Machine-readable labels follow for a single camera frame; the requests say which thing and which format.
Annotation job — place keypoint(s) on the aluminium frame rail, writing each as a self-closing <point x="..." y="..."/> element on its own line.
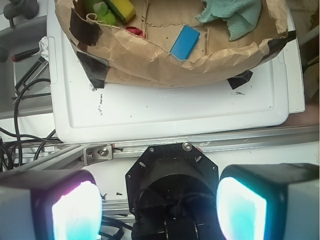
<point x="66" y="156"/>

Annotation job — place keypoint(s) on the crumpled white paper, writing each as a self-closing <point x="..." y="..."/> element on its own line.
<point x="44" y="48"/>

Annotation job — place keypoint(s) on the metal corner bracket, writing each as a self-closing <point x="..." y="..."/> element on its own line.
<point x="95" y="153"/>

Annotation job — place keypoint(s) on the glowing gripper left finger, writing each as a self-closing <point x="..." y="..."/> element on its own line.
<point x="61" y="204"/>

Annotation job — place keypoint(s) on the blue rectangular block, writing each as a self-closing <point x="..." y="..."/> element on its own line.
<point x="185" y="43"/>

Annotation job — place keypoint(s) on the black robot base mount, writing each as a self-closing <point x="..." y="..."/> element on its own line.
<point x="173" y="198"/>

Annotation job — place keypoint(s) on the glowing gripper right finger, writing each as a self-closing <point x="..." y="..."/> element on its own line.
<point x="269" y="201"/>

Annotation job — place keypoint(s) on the red crumpled paper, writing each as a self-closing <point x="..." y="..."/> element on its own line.
<point x="136" y="31"/>

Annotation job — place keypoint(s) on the green plush toy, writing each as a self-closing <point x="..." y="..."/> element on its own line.
<point x="101" y="10"/>

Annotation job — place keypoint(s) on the red handled screwdriver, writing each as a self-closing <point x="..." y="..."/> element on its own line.
<point x="24" y="55"/>

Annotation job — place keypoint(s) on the brown paper bag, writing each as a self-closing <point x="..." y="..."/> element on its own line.
<point x="138" y="61"/>

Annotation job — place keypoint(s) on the light blue knitted cloth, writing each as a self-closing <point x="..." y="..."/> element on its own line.
<point x="241" y="16"/>

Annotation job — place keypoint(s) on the yellow green sponge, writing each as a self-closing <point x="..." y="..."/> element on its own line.
<point x="123" y="9"/>

